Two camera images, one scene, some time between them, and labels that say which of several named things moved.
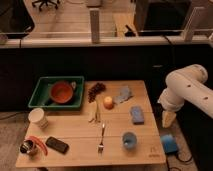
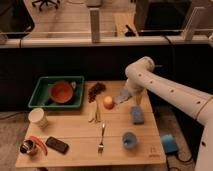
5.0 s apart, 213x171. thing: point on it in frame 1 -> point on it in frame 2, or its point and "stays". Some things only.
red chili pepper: (28, 138) stays
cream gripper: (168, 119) -> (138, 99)
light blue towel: (124, 94) stays
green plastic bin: (42, 99) stays
